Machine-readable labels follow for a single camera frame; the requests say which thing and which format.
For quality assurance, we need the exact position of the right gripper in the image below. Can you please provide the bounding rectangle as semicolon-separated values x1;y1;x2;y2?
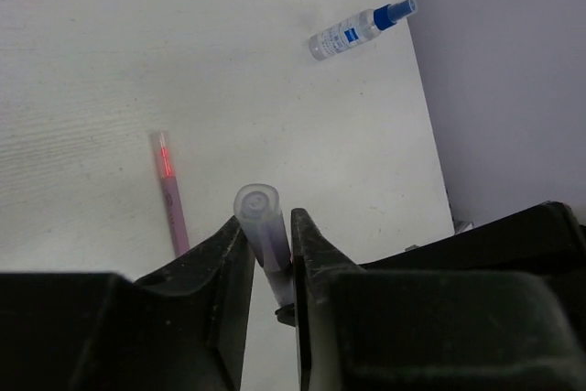
361;201;585;279

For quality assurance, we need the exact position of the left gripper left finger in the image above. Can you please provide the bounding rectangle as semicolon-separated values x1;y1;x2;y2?
1;219;255;390

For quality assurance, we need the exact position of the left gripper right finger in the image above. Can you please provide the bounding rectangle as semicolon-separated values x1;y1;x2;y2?
291;209;585;390

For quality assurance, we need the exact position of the grey clear pen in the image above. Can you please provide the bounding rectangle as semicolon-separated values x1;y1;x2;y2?
233;183;294;308

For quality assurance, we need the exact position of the blue spray bottle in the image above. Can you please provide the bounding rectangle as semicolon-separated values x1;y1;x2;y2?
309;0;418;60

